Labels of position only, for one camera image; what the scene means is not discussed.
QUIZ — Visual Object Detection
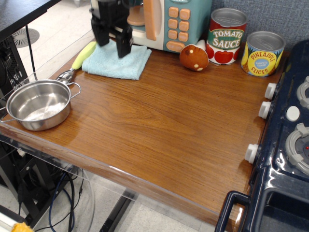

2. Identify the black side desk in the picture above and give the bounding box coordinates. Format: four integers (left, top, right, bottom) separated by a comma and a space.
0, 0, 59, 41

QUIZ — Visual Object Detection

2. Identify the toy microwave oven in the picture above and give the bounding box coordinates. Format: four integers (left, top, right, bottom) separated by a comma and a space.
90, 0, 213, 53

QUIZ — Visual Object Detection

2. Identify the blue cable under table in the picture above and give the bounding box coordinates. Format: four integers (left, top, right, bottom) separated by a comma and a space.
48, 172, 75, 232

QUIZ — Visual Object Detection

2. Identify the pineapple slices can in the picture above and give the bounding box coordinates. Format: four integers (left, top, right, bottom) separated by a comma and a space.
241, 31, 286, 77

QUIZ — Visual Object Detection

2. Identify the stainless steel pot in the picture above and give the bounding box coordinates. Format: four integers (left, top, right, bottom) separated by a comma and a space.
0, 79, 82, 131

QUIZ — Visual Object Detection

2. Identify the white stove knob top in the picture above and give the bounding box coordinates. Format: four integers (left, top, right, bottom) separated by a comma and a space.
264, 83, 277, 100

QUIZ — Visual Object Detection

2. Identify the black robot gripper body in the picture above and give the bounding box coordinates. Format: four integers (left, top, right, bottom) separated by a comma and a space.
89, 0, 134, 44

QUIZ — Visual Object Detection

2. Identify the black cable under table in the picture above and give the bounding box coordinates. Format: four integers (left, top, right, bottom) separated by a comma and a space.
36, 169, 85, 232

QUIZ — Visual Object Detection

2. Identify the tomato sauce can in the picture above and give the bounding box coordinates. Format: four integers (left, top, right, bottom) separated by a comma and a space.
206, 8, 248, 65

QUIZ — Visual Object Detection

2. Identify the white stove knob bottom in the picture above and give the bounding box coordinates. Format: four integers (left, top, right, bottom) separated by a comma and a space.
245, 144, 259, 164

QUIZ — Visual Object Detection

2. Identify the dark blue toy stove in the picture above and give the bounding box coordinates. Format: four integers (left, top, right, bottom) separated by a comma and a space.
215, 40, 309, 232

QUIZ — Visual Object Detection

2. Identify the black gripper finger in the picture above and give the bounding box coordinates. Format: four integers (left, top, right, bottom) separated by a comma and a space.
116, 30, 133, 58
91, 19, 110, 46

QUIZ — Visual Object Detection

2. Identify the orange toy plate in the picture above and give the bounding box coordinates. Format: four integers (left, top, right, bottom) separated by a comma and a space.
127, 5, 145, 26

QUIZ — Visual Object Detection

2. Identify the white stove knob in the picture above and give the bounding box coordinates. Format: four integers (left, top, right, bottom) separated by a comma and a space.
264, 83, 277, 100
258, 101, 271, 119
245, 144, 259, 164

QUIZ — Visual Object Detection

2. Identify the brown plush mushroom toy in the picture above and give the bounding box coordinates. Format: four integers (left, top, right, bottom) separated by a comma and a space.
179, 40, 209, 72

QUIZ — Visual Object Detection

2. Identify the white stove knob middle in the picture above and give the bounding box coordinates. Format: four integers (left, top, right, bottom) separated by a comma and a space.
258, 101, 271, 119

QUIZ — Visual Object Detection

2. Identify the black table leg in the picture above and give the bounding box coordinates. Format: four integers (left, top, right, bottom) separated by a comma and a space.
99, 196, 131, 232

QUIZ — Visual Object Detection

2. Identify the light blue towel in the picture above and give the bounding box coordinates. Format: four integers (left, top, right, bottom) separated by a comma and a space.
82, 40, 152, 80

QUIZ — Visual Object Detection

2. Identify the green handled metal scoop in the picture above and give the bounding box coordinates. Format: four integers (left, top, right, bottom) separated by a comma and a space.
56, 41, 97, 84

